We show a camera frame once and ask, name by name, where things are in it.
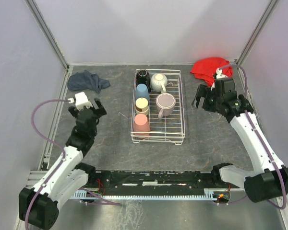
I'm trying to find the black mug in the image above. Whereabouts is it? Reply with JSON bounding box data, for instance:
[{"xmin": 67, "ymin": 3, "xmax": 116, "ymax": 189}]
[{"xmin": 136, "ymin": 69, "xmax": 151, "ymax": 92}]

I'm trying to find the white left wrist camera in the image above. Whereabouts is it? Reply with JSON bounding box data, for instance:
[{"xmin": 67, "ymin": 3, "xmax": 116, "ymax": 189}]
[{"xmin": 68, "ymin": 92, "xmax": 93, "ymax": 111}]

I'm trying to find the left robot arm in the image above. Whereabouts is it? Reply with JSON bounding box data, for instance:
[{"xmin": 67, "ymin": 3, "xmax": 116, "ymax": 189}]
[{"xmin": 19, "ymin": 92, "xmax": 107, "ymax": 230}]

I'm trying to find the white slotted cable duct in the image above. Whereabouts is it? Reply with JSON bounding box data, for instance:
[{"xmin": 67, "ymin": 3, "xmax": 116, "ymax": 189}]
[{"xmin": 69, "ymin": 188, "xmax": 228, "ymax": 200}]

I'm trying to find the pink plastic cup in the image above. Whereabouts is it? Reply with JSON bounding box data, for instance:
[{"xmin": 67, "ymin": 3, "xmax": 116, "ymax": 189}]
[{"xmin": 133, "ymin": 114, "xmax": 150, "ymax": 136}]

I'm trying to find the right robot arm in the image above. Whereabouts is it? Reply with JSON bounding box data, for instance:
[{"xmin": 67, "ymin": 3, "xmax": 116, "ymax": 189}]
[{"xmin": 192, "ymin": 78, "xmax": 288, "ymax": 203}]

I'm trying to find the lilac ceramic mug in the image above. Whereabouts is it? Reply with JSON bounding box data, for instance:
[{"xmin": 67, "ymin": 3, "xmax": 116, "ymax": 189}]
[{"xmin": 156, "ymin": 93, "xmax": 176, "ymax": 120}]

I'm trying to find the red cloth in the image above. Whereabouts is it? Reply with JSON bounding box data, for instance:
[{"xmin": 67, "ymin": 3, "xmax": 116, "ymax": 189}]
[{"xmin": 190, "ymin": 57, "xmax": 229, "ymax": 86}]

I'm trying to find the white wire dish rack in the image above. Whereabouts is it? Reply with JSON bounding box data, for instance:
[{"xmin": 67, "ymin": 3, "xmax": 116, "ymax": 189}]
[{"xmin": 130, "ymin": 69, "xmax": 185, "ymax": 145}]

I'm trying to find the blue plastic cup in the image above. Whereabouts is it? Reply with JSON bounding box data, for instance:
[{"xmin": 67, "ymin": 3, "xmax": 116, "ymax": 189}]
[{"xmin": 135, "ymin": 83, "xmax": 149, "ymax": 100}]

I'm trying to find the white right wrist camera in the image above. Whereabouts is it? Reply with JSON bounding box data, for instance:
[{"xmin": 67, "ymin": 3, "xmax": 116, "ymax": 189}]
[{"xmin": 210, "ymin": 68, "xmax": 228, "ymax": 90}]

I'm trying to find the cream ceramic mug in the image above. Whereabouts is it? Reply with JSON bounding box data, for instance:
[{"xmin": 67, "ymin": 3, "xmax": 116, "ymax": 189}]
[{"xmin": 150, "ymin": 73, "xmax": 168, "ymax": 93}]

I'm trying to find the dark blue cloth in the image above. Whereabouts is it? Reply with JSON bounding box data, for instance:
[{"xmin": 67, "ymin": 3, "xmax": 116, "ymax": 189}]
[{"xmin": 67, "ymin": 70, "xmax": 110, "ymax": 93}]

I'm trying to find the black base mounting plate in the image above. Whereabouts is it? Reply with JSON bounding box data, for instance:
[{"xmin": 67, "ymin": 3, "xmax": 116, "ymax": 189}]
[{"xmin": 83, "ymin": 170, "xmax": 238, "ymax": 195}]

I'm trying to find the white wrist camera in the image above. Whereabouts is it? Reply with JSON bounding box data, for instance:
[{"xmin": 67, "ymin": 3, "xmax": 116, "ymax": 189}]
[
  {"xmin": 68, "ymin": 92, "xmax": 93, "ymax": 111},
  {"xmin": 210, "ymin": 68, "xmax": 228, "ymax": 90}
]

